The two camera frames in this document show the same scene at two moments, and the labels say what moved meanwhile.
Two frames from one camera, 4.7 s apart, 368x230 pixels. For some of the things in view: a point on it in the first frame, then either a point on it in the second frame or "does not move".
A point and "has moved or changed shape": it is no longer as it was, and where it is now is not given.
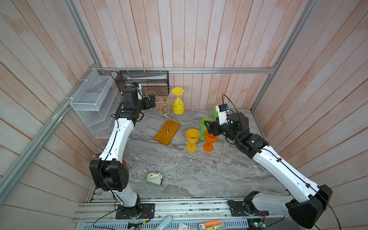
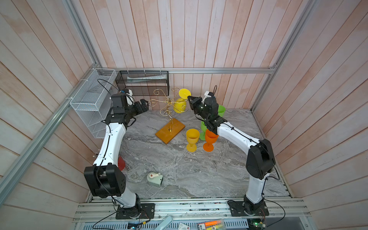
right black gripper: x=215 y=126 -> x=197 y=101
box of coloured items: x=217 y=224 does not move
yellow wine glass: x=192 y=135 does not move
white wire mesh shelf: x=97 y=101 does not move
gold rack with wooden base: x=166 y=132 has moved or changed shape
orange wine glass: x=210 y=139 does not move
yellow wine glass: x=178 y=106 has moved or changed shape
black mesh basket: x=150 y=82 does not move
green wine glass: x=202 y=133 does not move
